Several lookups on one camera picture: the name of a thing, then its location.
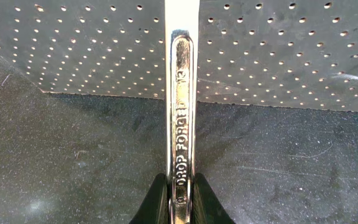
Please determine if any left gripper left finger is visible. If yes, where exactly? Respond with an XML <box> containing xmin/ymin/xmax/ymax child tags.
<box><xmin>129</xmin><ymin>172</ymin><xmax>170</xmax><ymax>224</ymax></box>

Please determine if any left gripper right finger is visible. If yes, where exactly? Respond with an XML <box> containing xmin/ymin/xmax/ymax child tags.
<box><xmin>191</xmin><ymin>172</ymin><xmax>236</xmax><ymax>224</ymax></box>

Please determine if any wrench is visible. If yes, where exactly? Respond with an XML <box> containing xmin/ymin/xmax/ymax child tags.
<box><xmin>163</xmin><ymin>0</ymin><xmax>201</xmax><ymax>224</ymax></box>

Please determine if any black pegboard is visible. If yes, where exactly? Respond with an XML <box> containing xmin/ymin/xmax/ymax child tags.
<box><xmin>0</xmin><ymin>0</ymin><xmax>358</xmax><ymax>114</ymax></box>

